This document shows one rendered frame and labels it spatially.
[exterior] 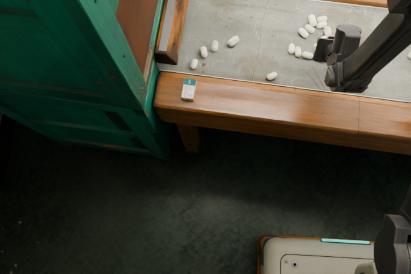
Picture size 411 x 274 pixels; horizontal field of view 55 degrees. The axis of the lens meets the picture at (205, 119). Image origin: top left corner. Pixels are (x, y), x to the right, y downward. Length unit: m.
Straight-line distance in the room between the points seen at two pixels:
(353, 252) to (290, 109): 0.71
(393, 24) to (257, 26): 0.61
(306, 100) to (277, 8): 0.32
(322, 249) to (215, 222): 0.50
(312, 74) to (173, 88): 0.42
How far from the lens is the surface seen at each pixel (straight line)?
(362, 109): 1.20
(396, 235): 0.61
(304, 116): 1.14
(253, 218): 1.84
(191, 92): 1.11
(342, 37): 0.98
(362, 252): 1.66
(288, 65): 1.21
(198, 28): 1.24
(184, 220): 1.84
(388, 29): 0.73
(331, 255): 1.62
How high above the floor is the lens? 1.83
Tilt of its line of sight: 75 degrees down
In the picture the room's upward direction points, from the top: 3 degrees counter-clockwise
